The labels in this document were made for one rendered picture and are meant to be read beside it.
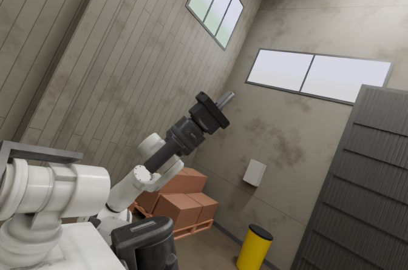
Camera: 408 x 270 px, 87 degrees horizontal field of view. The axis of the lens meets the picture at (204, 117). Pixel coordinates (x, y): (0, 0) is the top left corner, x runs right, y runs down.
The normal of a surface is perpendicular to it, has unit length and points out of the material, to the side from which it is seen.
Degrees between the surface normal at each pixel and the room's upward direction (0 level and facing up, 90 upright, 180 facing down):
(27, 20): 90
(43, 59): 90
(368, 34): 90
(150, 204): 90
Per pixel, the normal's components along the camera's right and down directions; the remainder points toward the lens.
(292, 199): -0.54, -0.29
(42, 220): 0.74, 0.28
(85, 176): 0.75, -0.59
